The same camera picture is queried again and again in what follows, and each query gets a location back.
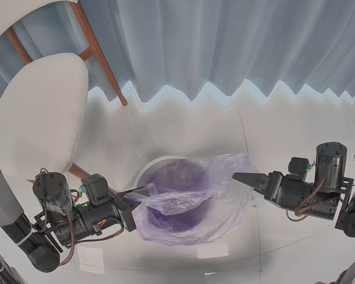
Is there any white cushioned wooden chair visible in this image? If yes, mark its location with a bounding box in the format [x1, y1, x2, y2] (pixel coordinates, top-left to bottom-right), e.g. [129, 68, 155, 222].
[0, 0, 128, 194]

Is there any white trash bin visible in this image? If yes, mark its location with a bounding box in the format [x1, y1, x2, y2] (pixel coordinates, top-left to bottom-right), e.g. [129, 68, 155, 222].
[133, 155, 240, 235]

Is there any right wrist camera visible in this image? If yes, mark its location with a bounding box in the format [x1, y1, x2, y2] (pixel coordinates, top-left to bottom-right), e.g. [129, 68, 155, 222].
[288, 157, 309, 181]

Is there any purple plastic bag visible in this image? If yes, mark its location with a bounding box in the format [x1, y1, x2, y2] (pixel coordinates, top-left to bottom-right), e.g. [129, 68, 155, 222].
[126, 152, 262, 247]

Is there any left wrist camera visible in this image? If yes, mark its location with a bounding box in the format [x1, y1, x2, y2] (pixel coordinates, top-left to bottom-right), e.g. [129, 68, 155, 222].
[79, 173, 114, 206]

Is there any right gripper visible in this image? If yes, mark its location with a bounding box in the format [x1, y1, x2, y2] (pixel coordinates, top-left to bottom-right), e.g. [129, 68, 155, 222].
[265, 170, 316, 217]

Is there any pale blue curtain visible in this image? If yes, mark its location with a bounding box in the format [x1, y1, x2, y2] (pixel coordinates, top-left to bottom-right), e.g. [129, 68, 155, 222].
[0, 0, 355, 106]

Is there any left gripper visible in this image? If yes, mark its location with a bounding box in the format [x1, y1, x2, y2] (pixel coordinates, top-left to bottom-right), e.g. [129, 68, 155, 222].
[74, 192, 135, 242]

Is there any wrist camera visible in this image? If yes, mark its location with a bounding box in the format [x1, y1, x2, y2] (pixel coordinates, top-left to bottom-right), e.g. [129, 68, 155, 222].
[288, 157, 309, 181]
[79, 173, 114, 206]

